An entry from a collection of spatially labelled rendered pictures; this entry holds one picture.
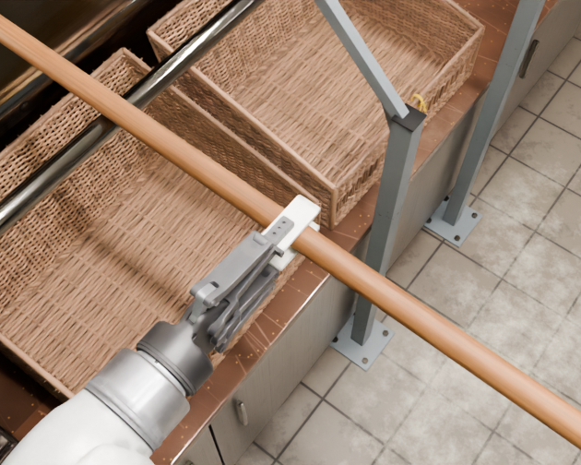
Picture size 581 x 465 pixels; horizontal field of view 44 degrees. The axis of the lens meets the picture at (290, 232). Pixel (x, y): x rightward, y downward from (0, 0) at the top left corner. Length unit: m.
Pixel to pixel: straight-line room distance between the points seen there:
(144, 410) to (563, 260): 1.73
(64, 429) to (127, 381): 0.07
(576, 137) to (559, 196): 0.25
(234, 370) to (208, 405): 0.08
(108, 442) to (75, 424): 0.03
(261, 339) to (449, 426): 0.74
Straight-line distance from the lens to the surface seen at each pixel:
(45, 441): 0.68
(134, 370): 0.68
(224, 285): 0.69
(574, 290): 2.22
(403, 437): 1.95
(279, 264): 0.78
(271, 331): 1.39
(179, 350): 0.69
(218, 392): 1.35
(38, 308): 1.48
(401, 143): 1.22
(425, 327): 0.73
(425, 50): 1.81
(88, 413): 0.68
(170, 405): 0.69
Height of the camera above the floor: 1.86
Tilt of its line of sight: 60 degrees down
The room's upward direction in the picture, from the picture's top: straight up
